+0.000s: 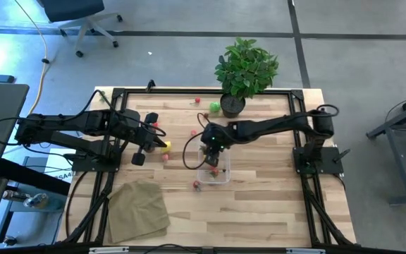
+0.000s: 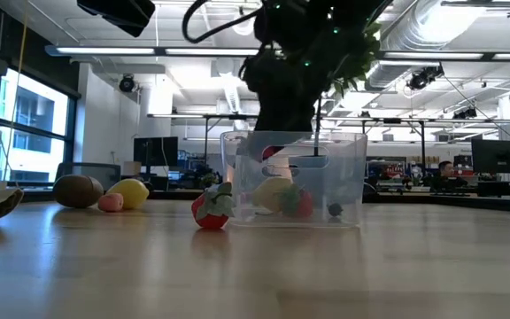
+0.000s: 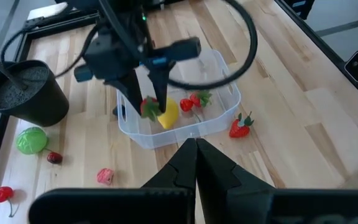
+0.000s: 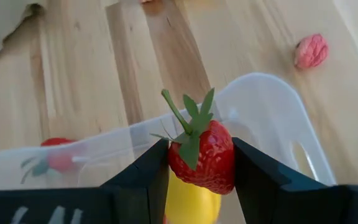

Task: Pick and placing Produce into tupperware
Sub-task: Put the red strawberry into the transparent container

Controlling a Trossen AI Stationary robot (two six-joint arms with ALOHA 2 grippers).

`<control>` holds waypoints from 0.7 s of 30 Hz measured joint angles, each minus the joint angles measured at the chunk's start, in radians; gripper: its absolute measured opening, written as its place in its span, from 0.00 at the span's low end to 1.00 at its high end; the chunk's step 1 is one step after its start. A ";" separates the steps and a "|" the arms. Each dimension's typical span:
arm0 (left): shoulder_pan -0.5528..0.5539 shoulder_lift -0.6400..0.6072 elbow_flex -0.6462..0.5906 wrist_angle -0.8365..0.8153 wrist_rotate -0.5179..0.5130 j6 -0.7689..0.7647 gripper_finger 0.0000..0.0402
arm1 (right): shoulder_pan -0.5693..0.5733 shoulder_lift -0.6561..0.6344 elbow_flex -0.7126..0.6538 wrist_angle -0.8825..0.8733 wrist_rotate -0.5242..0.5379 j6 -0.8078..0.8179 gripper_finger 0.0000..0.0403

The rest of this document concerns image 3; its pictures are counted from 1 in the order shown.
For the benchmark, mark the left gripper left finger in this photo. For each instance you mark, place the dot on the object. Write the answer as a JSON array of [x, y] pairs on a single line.
[[120, 208]]

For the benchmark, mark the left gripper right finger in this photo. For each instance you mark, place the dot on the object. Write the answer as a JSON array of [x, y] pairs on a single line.
[[291, 208]]

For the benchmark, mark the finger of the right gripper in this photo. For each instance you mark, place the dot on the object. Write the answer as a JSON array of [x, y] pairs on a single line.
[[129, 90], [162, 84]]

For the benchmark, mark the dark blue blueberry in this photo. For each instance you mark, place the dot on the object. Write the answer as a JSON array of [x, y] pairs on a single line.
[[119, 111]]

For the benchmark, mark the red plastic strawberry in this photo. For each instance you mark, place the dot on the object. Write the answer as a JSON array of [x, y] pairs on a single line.
[[149, 107], [238, 129], [200, 98]]

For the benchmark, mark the bright red cherry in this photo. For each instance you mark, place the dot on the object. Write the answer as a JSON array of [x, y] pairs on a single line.
[[186, 104], [3, 194]]

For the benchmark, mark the yellow plastic lemon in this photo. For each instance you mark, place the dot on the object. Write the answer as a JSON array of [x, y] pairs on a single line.
[[170, 115]]

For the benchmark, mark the pink lumpy fruit piece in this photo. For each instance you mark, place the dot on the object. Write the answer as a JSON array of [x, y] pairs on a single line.
[[105, 176]]

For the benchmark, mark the clear plastic tub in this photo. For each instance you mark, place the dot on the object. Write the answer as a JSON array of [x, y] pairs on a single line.
[[197, 130]]

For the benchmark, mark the dark red cherry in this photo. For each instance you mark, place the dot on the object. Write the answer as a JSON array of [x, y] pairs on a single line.
[[54, 157]]

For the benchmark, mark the artificial plant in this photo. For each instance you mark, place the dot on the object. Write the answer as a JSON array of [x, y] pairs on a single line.
[[33, 102]]

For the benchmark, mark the green round toy vegetable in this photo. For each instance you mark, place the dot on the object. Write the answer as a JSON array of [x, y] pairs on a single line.
[[31, 140]]

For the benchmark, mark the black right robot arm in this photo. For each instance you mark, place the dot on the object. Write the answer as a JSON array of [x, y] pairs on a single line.
[[120, 9]]

